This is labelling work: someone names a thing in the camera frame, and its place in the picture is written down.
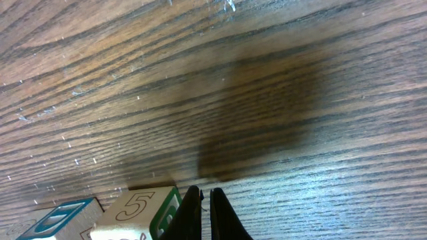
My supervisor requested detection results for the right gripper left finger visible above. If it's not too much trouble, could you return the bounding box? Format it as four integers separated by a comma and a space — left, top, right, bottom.
159, 185, 203, 240

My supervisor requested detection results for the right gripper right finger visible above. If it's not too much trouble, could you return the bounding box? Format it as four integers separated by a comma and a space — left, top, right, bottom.
210, 188, 253, 240

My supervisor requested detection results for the red E wooden block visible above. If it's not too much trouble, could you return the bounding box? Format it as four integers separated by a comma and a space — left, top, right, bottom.
90, 186, 181, 240

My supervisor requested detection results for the red D wooden block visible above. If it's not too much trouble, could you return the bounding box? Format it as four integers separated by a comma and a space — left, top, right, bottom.
1, 198, 103, 240

